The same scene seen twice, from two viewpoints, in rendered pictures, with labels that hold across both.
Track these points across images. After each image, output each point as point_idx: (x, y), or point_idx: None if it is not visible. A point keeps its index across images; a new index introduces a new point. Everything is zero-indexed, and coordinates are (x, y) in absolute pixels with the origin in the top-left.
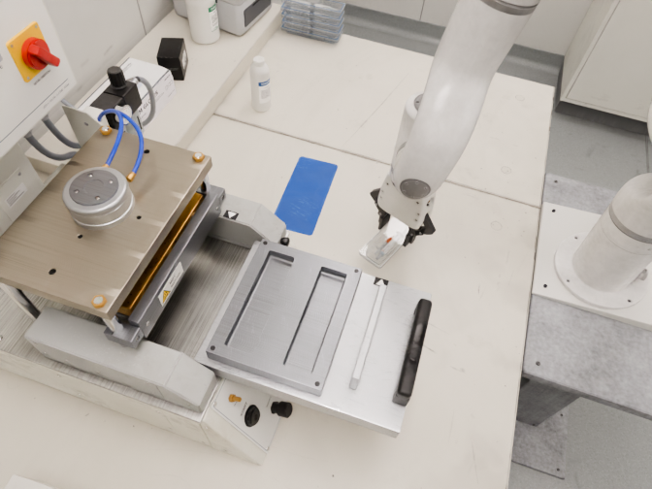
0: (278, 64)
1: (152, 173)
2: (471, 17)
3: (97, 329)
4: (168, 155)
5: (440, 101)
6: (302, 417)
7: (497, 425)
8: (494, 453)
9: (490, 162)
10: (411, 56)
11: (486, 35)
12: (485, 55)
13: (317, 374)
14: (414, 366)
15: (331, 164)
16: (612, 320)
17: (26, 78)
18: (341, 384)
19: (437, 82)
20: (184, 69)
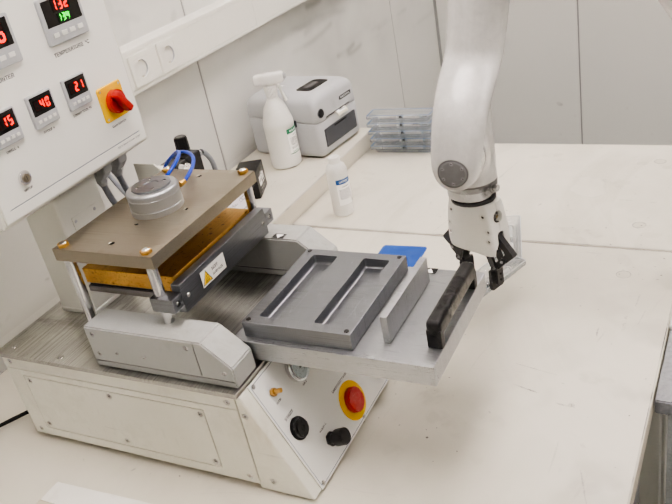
0: (366, 177)
1: (202, 185)
2: (454, 2)
3: (145, 316)
4: (217, 175)
5: (450, 79)
6: (366, 459)
7: (616, 452)
8: (610, 478)
9: (618, 221)
10: (522, 148)
11: (470, 11)
12: (478, 30)
13: (347, 325)
14: (446, 304)
15: (419, 247)
16: None
17: (107, 119)
18: (375, 341)
19: (446, 66)
20: (262, 188)
